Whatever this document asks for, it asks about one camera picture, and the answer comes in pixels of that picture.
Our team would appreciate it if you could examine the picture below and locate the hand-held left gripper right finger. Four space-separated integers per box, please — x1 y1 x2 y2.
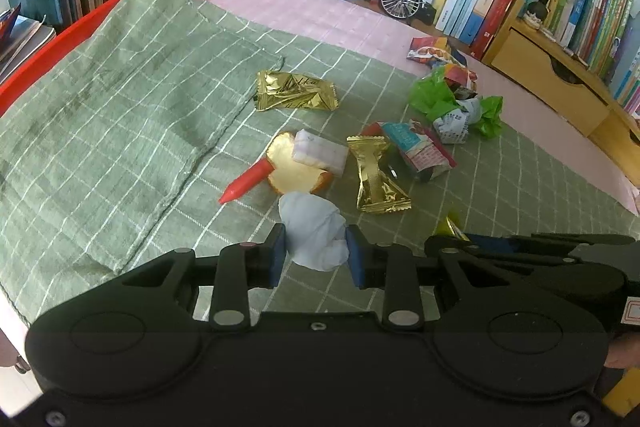
345 224 531 330

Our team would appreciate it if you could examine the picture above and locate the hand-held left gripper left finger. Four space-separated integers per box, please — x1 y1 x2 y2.
107 223 287 332

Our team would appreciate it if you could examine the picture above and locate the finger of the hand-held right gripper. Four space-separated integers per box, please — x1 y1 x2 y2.
470 232 636 251
425 234 583 264

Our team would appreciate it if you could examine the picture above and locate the yellow plastic wrapper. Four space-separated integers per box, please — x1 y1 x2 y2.
434 213 470 238

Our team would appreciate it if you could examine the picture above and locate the white tissue paper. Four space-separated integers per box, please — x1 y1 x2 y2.
278 192 349 271

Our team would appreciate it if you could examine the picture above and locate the pink teal printed wrapper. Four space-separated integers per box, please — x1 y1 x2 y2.
372 119 458 184

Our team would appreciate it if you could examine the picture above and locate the green plastic wrapper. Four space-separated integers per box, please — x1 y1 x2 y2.
408 67 504 140

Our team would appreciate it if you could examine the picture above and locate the gold candy wrapper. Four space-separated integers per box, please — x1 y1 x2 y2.
255 70 341 112
346 134 413 214

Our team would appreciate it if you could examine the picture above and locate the person's right hand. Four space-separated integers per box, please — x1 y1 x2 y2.
604 333 640 371

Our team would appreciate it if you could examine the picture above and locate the small white pillow packet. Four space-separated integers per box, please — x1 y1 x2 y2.
291 130 349 178

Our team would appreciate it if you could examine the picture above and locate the crumpled white printed packet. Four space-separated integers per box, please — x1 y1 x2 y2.
431 99 482 145

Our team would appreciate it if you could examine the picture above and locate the red yellow snack wrapper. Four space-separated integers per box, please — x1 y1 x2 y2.
440 63 479 100

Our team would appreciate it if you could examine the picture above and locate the wooden drawer organizer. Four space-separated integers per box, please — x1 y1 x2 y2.
482 0 640 168

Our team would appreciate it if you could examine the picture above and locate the colourful snack wrapper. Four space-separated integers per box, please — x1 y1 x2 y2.
406 35 468 68

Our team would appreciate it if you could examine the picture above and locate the green checked cloth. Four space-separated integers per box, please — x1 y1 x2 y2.
0 0 640 323

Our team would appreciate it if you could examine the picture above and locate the small black figurine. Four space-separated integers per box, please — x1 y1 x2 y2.
525 0 549 28

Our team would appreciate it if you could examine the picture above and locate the pile of magazines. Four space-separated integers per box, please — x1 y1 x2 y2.
0 4 57 82

